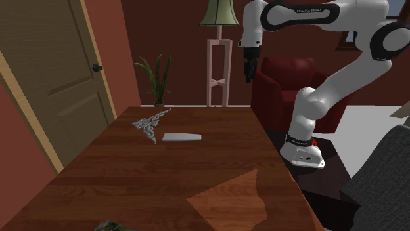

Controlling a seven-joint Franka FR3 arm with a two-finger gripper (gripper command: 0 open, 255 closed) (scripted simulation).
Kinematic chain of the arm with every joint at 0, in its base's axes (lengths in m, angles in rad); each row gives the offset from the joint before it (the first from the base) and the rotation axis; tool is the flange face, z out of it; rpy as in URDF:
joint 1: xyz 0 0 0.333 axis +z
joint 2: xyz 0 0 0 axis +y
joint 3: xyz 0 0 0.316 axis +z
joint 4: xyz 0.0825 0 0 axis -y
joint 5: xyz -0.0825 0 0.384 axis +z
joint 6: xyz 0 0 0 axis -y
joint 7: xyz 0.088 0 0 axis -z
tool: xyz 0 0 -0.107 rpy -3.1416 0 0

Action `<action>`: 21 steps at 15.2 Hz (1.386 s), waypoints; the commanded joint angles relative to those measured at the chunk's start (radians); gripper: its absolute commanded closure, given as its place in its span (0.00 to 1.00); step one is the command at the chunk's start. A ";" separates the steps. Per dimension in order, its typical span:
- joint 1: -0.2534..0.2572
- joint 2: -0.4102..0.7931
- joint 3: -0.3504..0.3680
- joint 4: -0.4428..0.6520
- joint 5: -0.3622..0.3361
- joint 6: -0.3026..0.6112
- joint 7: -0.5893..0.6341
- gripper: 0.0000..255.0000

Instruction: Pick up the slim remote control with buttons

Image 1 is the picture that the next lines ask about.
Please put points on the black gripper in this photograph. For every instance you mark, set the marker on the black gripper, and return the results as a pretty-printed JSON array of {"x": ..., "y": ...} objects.
[{"x": 250, "y": 64}]

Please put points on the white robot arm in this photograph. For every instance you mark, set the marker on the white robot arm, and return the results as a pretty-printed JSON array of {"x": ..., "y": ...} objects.
[{"x": 336, "y": 80}]

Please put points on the floor lamp with green shade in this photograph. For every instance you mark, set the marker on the floor lamp with green shade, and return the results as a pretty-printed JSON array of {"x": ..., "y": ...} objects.
[{"x": 219, "y": 48}]

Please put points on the dark red armchair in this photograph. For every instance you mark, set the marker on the dark red armchair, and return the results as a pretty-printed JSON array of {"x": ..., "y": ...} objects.
[{"x": 278, "y": 92}]

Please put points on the green potted plant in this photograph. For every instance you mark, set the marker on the green potted plant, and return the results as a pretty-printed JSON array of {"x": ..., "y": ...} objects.
[{"x": 157, "y": 81}]

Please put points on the grey flat remote control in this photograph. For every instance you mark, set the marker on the grey flat remote control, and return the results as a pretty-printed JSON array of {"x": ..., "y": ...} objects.
[{"x": 181, "y": 137}]

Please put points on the silver ornate filigree ornament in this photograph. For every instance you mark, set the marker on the silver ornate filigree ornament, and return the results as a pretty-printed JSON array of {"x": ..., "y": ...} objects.
[{"x": 149, "y": 123}]

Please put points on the dark robot stand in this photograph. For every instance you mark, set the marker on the dark robot stand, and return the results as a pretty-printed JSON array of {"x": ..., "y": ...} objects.
[{"x": 320, "y": 182}]

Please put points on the brown wooden table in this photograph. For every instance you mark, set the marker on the brown wooden table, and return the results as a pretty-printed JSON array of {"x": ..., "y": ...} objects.
[{"x": 134, "y": 179}]

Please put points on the dark grey sofa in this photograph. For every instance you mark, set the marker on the dark grey sofa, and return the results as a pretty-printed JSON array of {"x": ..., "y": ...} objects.
[{"x": 381, "y": 179}]

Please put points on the brown wooden door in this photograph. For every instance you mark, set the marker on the brown wooden door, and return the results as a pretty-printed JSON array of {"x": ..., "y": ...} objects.
[{"x": 54, "y": 80}]

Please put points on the dark green mottled object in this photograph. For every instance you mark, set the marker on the dark green mottled object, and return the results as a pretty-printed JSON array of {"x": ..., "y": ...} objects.
[{"x": 110, "y": 226}]

